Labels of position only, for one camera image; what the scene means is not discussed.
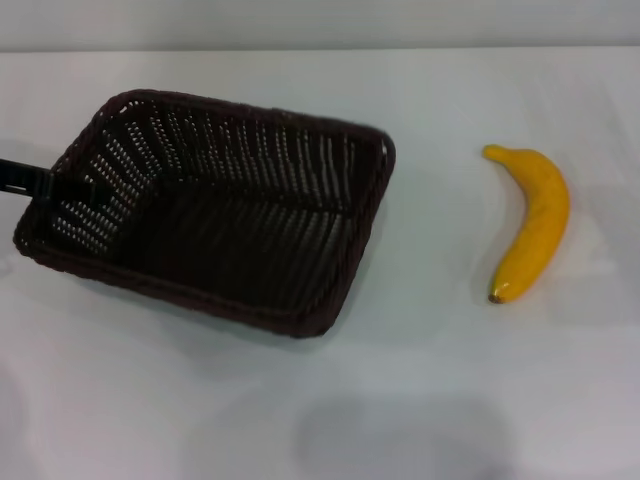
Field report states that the black woven rectangular basket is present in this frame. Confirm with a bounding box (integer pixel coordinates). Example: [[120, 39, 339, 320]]
[[13, 88, 398, 339]]

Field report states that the yellow banana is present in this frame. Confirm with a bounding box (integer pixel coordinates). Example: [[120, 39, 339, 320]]
[[481, 143, 572, 305]]

